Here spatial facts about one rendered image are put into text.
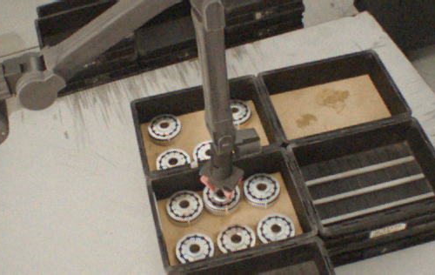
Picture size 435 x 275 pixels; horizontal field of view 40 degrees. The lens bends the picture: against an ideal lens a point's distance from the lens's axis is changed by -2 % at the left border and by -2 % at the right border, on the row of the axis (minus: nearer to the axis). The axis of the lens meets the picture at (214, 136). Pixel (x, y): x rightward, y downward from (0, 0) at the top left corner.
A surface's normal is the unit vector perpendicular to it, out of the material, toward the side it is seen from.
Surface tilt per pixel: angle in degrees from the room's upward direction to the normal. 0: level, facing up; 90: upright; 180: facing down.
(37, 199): 0
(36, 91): 85
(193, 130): 0
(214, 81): 85
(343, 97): 0
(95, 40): 82
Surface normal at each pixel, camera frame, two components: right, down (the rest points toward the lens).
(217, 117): 0.24, 0.50
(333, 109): -0.07, -0.64
